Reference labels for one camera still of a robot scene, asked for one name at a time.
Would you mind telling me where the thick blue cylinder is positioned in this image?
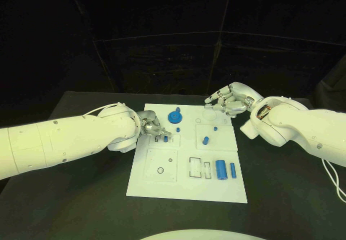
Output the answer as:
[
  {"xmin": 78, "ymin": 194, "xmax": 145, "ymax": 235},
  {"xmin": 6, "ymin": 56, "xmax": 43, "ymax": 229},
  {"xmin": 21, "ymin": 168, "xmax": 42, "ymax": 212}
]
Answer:
[{"xmin": 215, "ymin": 159, "xmax": 228, "ymax": 181}]

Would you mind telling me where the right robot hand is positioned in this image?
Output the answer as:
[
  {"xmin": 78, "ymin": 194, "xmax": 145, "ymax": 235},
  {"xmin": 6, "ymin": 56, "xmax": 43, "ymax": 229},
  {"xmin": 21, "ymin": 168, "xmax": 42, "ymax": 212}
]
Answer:
[{"xmin": 203, "ymin": 81, "xmax": 265, "ymax": 119}]

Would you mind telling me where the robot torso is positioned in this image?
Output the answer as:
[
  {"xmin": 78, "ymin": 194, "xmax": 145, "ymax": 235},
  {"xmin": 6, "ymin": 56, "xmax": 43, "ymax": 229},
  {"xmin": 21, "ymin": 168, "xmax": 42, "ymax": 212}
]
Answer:
[{"xmin": 140, "ymin": 228, "xmax": 268, "ymax": 240}]

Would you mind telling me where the white cable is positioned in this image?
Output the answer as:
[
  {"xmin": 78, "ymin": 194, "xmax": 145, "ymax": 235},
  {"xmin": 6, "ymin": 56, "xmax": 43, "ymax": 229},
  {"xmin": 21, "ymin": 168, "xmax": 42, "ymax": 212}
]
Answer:
[
  {"xmin": 326, "ymin": 160, "xmax": 346, "ymax": 197},
  {"xmin": 320, "ymin": 158, "xmax": 346, "ymax": 203},
  {"xmin": 82, "ymin": 102, "xmax": 125, "ymax": 117}
]

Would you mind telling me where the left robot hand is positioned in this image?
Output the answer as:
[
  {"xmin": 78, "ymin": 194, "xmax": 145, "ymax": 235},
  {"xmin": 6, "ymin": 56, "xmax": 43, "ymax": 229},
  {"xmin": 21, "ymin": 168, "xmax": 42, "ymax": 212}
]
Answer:
[{"xmin": 135, "ymin": 110, "xmax": 173, "ymax": 137}]

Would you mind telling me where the white task board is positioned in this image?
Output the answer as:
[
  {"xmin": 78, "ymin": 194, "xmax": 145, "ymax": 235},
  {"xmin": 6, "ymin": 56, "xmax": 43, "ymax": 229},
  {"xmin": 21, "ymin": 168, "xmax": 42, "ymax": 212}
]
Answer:
[{"xmin": 125, "ymin": 103, "xmax": 249, "ymax": 204}]

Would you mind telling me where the blue gear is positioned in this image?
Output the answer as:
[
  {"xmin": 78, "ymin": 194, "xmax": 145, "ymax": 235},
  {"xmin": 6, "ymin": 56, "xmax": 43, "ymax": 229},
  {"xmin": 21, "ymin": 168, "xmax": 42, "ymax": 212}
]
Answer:
[{"xmin": 167, "ymin": 111, "xmax": 183, "ymax": 125}]

